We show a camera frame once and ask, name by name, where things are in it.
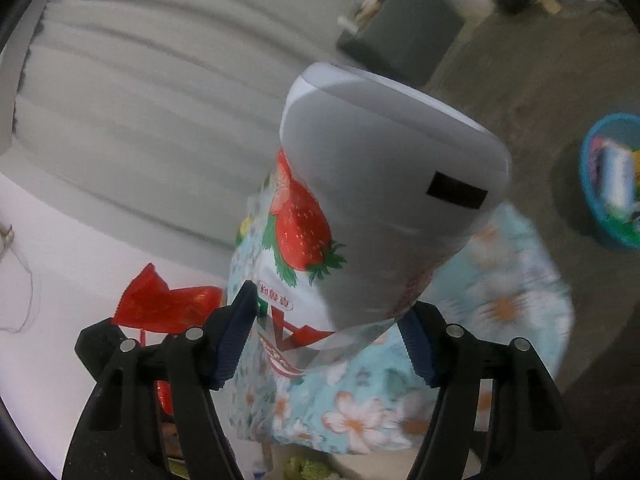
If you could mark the blue floral cloth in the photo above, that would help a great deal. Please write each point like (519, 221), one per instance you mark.
(360, 410)

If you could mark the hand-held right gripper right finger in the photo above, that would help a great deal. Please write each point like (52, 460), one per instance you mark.
(420, 355)

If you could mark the red plastic wrapper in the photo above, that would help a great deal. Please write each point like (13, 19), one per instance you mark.
(160, 302)

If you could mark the grey curtain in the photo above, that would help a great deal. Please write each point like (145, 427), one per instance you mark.
(150, 110)

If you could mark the white and blue packet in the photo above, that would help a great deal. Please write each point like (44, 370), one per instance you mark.
(617, 175)

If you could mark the blue plastic bin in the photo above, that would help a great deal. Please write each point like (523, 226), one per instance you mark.
(592, 200)

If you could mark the clutter on grey box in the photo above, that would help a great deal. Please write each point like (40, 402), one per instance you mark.
(372, 5)

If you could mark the dark grey box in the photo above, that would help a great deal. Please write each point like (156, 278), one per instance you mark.
(405, 35)

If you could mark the green fuzzy object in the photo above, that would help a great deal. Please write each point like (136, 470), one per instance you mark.
(310, 469)

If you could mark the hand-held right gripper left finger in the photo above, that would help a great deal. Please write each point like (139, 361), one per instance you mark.
(235, 335)

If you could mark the white strawberry print carton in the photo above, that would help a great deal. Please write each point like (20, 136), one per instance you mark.
(375, 185)

